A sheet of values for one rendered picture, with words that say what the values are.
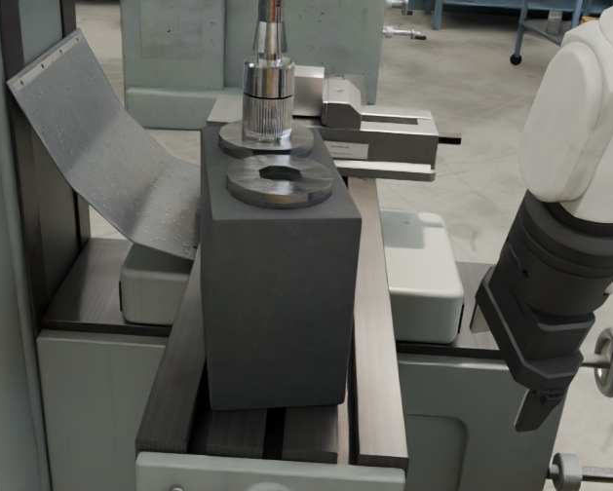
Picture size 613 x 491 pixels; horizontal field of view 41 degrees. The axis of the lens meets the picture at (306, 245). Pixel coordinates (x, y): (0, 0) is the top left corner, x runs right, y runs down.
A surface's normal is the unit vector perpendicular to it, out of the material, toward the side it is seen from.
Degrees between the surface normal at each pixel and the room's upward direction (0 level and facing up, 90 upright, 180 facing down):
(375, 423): 0
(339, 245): 90
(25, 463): 89
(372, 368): 0
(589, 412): 0
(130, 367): 90
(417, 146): 90
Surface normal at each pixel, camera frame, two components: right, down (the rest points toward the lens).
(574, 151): -0.56, 0.54
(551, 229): -0.45, -0.22
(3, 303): 0.73, 0.33
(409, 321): -0.03, 0.45
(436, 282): 0.06, -0.89
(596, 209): 0.18, 0.72
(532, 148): -0.98, 0.04
